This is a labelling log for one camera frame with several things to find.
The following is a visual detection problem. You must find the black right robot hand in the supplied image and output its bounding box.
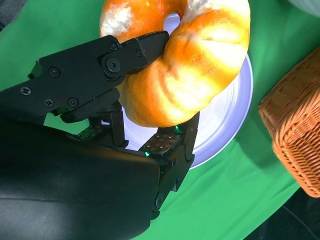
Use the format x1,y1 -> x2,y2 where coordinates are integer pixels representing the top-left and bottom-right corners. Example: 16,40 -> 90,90
0,30 -> 201,240

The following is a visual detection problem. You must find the lavender plate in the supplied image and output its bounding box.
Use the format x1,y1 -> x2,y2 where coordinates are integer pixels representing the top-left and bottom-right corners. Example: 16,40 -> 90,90
122,13 -> 254,171

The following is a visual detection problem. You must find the orange wicker basket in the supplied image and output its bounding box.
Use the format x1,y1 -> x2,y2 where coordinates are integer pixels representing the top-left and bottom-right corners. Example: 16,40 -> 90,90
258,47 -> 320,198

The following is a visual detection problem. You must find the curled orange croissant bread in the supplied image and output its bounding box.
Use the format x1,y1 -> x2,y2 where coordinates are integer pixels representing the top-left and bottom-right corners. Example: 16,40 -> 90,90
99,0 -> 251,129

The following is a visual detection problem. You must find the green tablecloth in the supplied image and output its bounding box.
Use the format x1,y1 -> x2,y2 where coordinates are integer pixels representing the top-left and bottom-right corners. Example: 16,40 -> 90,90
0,0 -> 320,240

